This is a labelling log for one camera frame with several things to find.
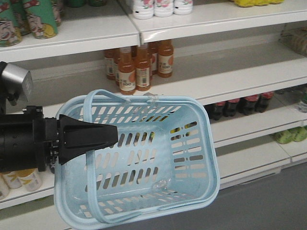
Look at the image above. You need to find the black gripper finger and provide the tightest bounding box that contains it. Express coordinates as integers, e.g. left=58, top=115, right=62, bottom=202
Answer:
left=58, top=114, right=118, bottom=165

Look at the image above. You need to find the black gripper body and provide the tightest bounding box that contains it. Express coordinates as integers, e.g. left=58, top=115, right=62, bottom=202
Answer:
left=23, top=105, right=59, bottom=172

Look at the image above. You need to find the light blue plastic basket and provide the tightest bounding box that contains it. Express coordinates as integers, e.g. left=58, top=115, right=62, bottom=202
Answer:
left=54, top=90, right=220, bottom=230

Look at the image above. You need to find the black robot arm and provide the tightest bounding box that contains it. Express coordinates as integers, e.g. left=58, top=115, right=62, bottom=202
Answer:
left=0, top=106, right=118, bottom=173

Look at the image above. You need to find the orange vitamin drink bottle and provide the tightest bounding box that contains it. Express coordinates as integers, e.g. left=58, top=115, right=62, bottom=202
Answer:
left=17, top=169, right=42, bottom=192
left=2, top=171, right=22, bottom=189

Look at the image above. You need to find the orange juice bottle C100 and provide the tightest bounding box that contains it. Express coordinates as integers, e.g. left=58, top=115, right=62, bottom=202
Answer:
left=158, top=39, right=174, bottom=78
left=135, top=44, right=151, bottom=91
left=118, top=46, right=136, bottom=95

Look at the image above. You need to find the green cartoon drink can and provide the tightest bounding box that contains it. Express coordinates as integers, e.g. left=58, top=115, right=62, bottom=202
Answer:
left=0, top=0, right=22, bottom=47
left=23, top=0, right=58, bottom=39

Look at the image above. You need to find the cola bottle red label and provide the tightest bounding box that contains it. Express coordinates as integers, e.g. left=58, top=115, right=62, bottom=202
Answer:
left=223, top=98, right=240, bottom=117
left=255, top=91, right=274, bottom=113
left=209, top=101, right=226, bottom=121
left=238, top=94, right=259, bottom=115

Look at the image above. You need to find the white peach drink bottle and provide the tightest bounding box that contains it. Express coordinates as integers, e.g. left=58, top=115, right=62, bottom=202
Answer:
left=174, top=0, right=193, bottom=15
left=132, top=0, right=154, bottom=20
left=154, top=0, right=173, bottom=17

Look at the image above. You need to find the white shelf unit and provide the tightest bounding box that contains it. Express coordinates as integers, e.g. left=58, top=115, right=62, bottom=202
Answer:
left=0, top=0, right=307, bottom=230

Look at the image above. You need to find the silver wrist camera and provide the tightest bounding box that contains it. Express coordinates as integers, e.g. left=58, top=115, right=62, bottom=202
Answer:
left=0, top=61, right=33, bottom=106

